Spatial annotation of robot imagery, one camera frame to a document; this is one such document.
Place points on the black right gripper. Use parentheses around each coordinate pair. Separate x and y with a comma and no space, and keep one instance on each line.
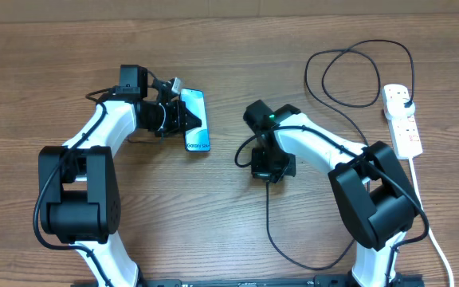
(264,173)

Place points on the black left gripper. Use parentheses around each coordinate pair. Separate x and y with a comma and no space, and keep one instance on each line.
(178,112)

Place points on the blue samsung galaxy phone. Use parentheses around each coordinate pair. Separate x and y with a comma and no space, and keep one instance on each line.
(196,133)

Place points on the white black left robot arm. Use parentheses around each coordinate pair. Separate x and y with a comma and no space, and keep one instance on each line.
(78,206)

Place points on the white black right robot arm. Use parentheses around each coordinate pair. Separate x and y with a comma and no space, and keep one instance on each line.
(376,202)

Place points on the white charger plug adapter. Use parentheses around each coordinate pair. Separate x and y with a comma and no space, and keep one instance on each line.
(395,109)

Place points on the white power strip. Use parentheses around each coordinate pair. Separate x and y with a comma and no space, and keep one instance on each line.
(403,131)

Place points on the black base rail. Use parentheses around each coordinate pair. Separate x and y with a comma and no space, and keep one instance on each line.
(249,282)

